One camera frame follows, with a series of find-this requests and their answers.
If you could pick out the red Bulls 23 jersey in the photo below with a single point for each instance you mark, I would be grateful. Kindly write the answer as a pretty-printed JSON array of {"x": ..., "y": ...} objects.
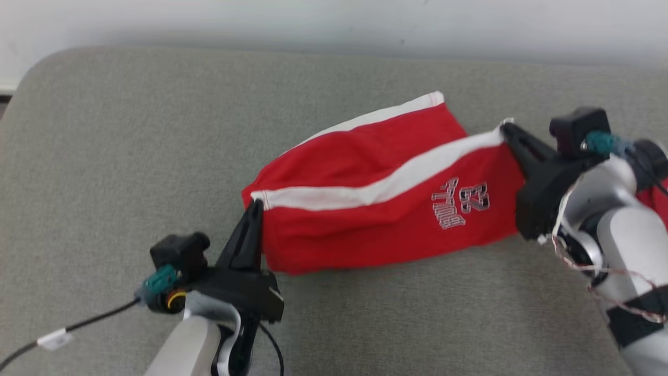
[{"x": 655, "y": 206}]

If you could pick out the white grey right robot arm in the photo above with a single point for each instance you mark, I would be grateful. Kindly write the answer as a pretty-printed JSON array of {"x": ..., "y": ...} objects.
[{"x": 631, "y": 240}]

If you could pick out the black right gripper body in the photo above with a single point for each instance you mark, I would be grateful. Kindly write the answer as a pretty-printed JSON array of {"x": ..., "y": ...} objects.
[{"x": 543, "y": 198}]

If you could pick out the grey fabric sofa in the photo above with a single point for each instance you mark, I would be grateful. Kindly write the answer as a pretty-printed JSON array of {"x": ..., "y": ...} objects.
[{"x": 130, "y": 156}]

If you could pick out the red shorts with white stripe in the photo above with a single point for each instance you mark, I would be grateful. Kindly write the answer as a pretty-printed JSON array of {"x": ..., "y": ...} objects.
[{"x": 365, "y": 224}]

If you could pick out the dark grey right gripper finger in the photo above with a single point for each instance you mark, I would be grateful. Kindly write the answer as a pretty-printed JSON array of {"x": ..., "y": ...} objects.
[{"x": 527, "y": 149}]

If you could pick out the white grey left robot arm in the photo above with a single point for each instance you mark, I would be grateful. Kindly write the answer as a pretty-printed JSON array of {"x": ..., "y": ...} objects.
[{"x": 188, "y": 344}]

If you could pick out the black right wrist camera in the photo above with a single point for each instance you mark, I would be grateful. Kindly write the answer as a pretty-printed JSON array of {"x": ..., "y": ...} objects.
[{"x": 576, "y": 128}]

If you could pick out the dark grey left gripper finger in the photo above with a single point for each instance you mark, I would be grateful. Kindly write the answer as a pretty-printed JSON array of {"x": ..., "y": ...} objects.
[{"x": 244, "y": 245}]

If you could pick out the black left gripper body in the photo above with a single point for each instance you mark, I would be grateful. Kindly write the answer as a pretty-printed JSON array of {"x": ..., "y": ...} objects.
[{"x": 240, "y": 290}]

